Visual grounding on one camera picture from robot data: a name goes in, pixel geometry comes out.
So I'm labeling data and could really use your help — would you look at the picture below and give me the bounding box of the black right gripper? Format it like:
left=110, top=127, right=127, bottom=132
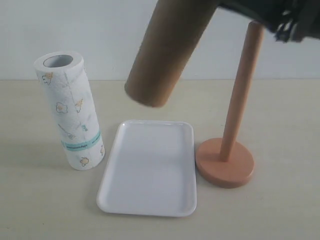
left=219, top=0, right=320, bottom=43

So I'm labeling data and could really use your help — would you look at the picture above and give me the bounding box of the brown cardboard tube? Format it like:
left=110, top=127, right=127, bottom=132
left=124, top=0, right=220, bottom=108

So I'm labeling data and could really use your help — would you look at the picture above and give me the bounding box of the printed white paper towel roll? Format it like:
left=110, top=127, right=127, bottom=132
left=33, top=51, right=105, bottom=171

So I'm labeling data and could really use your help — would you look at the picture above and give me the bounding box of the wooden paper towel holder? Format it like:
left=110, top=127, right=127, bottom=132
left=195, top=21, right=264, bottom=189

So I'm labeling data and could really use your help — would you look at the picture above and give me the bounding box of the white rectangular plastic tray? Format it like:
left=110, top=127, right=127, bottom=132
left=96, top=120, right=197, bottom=218

